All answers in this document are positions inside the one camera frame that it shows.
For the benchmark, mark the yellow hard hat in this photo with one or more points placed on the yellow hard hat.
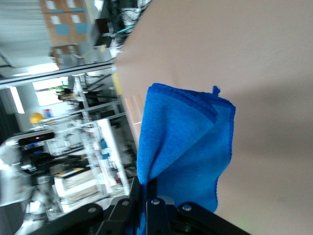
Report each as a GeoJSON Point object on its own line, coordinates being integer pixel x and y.
{"type": "Point", "coordinates": [36, 118]}

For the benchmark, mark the large cardboard box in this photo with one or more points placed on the large cardboard box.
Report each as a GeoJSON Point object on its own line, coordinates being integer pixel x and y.
{"type": "Point", "coordinates": [66, 22]}

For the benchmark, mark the small cardboard box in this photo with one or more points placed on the small cardboard box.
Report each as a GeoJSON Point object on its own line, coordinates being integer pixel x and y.
{"type": "Point", "coordinates": [64, 56]}

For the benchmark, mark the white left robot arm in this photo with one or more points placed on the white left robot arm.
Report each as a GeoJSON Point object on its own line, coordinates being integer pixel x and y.
{"type": "Point", "coordinates": [11, 169]}

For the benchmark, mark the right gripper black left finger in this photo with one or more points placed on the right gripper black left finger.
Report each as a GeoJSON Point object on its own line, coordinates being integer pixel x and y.
{"type": "Point", "coordinates": [115, 215]}

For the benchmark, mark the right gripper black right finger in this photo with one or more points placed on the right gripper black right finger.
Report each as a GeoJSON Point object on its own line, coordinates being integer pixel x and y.
{"type": "Point", "coordinates": [161, 218]}

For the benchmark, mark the aluminium frame profile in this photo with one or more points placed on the aluminium frame profile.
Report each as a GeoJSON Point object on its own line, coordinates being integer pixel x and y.
{"type": "Point", "coordinates": [49, 74]}

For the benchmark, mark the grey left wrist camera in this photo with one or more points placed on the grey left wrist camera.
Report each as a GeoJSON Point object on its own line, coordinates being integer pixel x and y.
{"type": "Point", "coordinates": [34, 138]}

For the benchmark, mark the blue microfibre towel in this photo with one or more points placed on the blue microfibre towel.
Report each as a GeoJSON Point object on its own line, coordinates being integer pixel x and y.
{"type": "Point", "coordinates": [181, 147]}

